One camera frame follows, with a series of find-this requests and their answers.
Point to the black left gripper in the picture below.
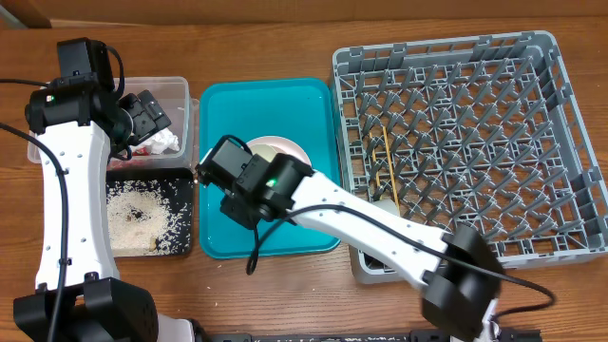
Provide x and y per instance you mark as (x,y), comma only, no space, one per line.
(148,114)

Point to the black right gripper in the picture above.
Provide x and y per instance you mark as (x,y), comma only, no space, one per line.
(246,211)

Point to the white napkin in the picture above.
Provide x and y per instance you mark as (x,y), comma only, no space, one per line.
(163,141)

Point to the red snack wrapper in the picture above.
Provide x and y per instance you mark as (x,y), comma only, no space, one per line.
(140,152)

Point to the white plate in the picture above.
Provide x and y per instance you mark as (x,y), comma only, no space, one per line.
(282,146)

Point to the white rice pile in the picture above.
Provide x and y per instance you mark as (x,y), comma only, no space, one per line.
(138,218)

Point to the grey bowl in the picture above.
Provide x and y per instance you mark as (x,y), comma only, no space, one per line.
(387,205)

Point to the wooden chopstick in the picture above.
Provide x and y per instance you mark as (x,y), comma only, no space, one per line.
(391,172)
(374,169)

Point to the cream cup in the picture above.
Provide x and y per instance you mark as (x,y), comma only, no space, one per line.
(265,151)

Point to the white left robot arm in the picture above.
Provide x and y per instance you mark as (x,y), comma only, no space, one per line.
(79,295)

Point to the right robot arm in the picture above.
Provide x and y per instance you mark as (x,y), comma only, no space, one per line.
(456,273)

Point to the clear plastic bin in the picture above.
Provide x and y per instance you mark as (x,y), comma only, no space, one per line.
(180,119)

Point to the black plastic tray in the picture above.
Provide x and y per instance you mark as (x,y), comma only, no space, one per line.
(152,214)

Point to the teal serving tray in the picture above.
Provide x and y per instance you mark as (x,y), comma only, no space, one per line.
(299,110)

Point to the grey dish rack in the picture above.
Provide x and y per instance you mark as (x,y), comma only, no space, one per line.
(484,131)

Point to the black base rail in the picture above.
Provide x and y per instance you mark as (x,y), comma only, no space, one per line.
(424,335)

